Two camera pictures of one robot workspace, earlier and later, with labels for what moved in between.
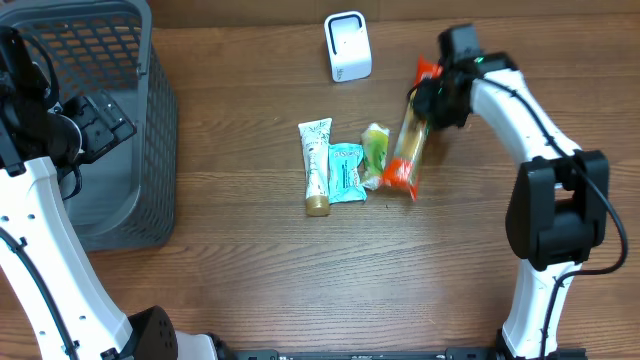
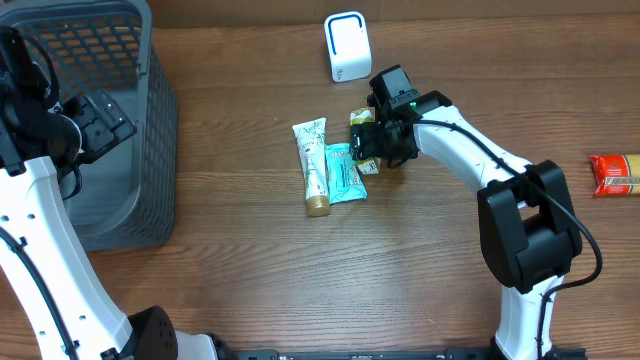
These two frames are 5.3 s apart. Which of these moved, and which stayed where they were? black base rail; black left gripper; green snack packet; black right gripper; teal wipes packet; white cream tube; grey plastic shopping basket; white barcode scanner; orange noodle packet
Moved: black right gripper; green snack packet; orange noodle packet
Stayed: black left gripper; black base rail; teal wipes packet; grey plastic shopping basket; white cream tube; white barcode scanner
